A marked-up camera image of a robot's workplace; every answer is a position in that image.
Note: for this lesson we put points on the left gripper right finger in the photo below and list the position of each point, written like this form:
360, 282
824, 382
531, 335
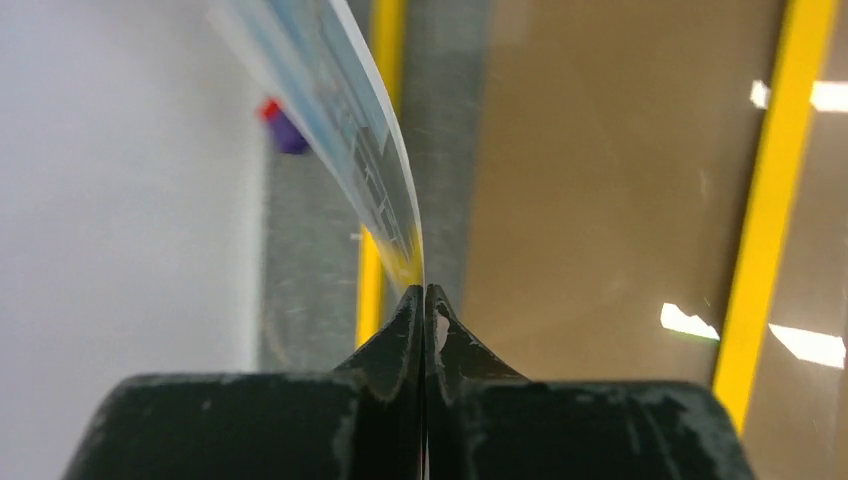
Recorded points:
487, 421

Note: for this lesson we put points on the building and sky photo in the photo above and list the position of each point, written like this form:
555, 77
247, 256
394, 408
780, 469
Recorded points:
312, 56

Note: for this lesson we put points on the purple red toy brick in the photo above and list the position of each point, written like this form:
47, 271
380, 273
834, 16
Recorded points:
284, 134

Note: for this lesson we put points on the yellow picture frame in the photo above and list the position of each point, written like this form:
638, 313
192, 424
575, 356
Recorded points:
434, 54

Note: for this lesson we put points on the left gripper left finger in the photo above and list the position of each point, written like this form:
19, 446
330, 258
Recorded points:
359, 420

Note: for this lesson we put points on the brown frame backing board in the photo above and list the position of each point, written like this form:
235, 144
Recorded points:
616, 149

